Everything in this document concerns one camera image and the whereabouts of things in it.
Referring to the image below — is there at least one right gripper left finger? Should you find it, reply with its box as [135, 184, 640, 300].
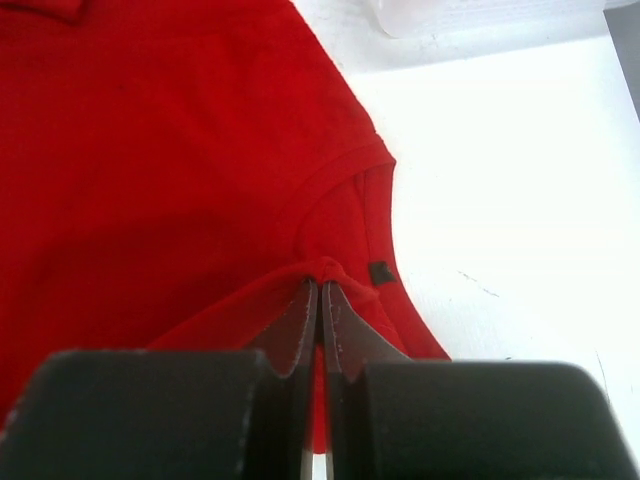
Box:
[1, 280, 318, 479]

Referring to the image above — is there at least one red t shirt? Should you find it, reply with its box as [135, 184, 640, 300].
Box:
[0, 0, 452, 454]

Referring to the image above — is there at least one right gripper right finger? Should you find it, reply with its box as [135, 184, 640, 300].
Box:
[322, 282, 639, 479]

